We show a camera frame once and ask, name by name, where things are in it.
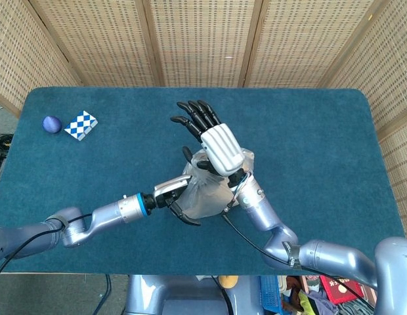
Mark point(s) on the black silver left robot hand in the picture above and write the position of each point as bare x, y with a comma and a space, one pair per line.
170, 185

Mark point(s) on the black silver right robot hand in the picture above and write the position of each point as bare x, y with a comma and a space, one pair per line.
221, 147

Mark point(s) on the clear plastic bag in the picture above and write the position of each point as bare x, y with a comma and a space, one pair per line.
206, 200

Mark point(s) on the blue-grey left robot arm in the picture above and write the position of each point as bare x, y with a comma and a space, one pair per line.
108, 213

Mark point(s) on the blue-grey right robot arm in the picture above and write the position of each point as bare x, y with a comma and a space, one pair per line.
266, 216

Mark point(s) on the blue white checkered puzzle block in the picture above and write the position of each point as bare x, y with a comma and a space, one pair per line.
81, 126

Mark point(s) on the woven wooden folding screen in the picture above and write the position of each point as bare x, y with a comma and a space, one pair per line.
203, 39

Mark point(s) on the blue-grey robot torso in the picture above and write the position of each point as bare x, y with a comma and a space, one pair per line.
177, 295

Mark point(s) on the yellow orange round object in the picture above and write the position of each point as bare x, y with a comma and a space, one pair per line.
228, 281

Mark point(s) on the dark blue ball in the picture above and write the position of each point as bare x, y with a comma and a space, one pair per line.
52, 124

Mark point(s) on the blue plastic basket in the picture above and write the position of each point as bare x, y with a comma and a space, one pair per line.
269, 292

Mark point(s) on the purple and yellow cloth pile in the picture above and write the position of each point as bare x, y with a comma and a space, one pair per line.
318, 302

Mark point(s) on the red book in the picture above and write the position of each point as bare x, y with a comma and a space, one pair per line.
338, 288

